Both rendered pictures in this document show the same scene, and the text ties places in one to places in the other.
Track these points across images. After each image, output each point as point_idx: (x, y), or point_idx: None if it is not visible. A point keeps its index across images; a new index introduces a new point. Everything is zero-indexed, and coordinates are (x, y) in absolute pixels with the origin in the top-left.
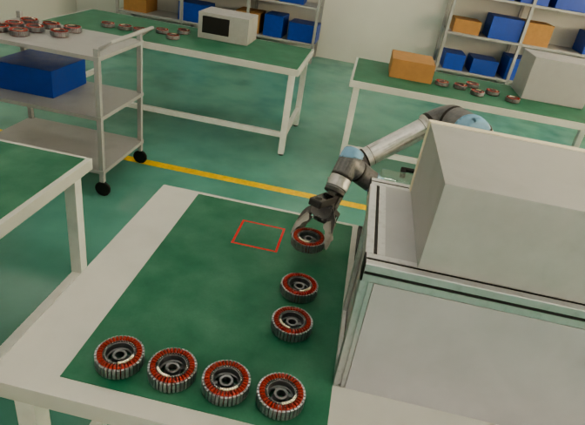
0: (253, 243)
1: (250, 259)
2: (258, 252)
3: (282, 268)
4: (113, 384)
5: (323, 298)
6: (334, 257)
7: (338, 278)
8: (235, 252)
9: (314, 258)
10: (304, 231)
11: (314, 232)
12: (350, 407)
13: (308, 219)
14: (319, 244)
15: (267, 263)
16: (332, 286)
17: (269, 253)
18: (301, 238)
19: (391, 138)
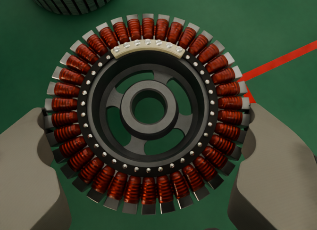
0: (316, 65)
1: None
2: (271, 40)
3: (169, 25)
4: None
5: None
6: (73, 206)
7: (11, 106)
8: None
9: (125, 144)
10: (202, 134)
11: (146, 169)
12: None
13: (240, 187)
14: (57, 83)
15: (215, 15)
16: (8, 61)
17: (244, 56)
18: (190, 114)
19: None
